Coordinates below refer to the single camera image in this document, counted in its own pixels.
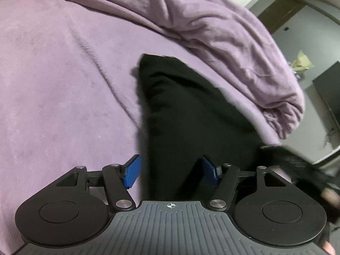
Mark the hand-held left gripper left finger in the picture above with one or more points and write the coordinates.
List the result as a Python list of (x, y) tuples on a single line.
[(132, 171)]

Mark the brown wooden door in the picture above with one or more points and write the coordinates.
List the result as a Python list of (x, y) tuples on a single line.
[(283, 13)]

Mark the yellowish paper bundle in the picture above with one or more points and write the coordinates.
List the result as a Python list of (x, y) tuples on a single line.
[(301, 62)]

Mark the purple bed sheet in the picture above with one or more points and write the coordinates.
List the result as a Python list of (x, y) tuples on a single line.
[(53, 85)]

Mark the purple crumpled blanket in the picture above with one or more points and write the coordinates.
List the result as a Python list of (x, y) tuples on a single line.
[(212, 32)]

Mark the black garment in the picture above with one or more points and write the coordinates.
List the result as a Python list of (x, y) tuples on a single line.
[(186, 117)]

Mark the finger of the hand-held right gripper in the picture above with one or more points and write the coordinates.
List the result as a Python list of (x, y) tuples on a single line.
[(288, 162)]

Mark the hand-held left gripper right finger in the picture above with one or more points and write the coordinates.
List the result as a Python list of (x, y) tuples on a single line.
[(209, 172)]

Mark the black cabinet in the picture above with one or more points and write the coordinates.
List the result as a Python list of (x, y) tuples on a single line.
[(329, 90)]

